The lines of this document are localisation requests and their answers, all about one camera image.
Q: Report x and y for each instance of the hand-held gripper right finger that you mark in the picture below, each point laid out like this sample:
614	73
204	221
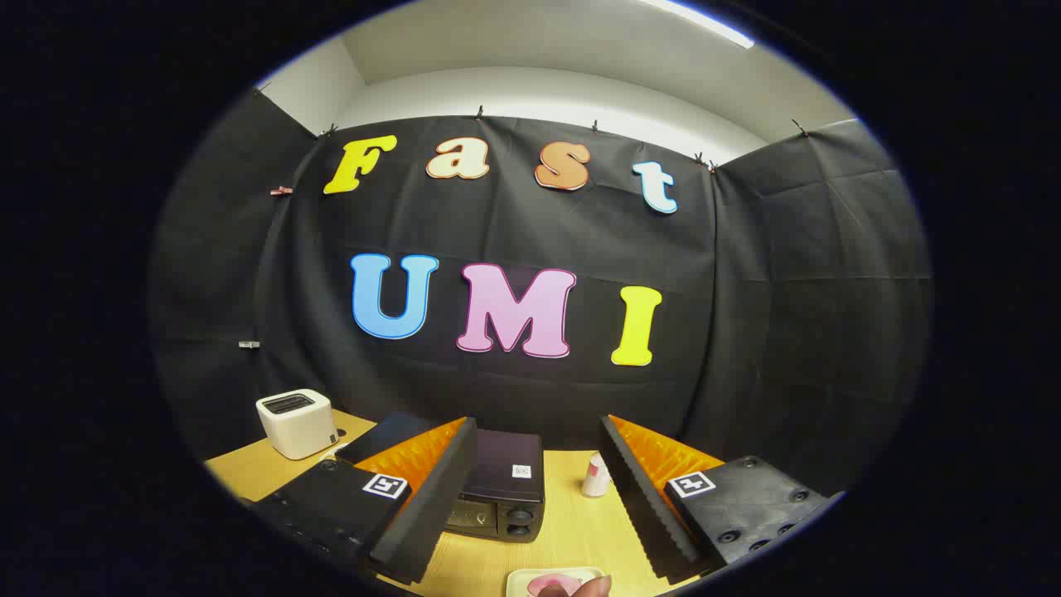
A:
638	497

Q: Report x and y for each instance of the white pop-up toaster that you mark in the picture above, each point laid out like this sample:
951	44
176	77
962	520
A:
294	423

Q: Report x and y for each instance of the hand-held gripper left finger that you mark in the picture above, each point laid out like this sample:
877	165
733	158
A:
443	489

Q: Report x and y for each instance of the black toaster oven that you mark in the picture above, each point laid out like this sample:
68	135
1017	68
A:
501	464

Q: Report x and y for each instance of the cream square plate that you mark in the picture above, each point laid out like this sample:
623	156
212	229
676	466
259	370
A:
518	580

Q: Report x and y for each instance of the small plastic bottle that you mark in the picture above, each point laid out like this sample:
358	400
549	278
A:
595	477

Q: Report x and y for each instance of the pink ham slice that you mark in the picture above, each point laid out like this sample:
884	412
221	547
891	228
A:
549	587

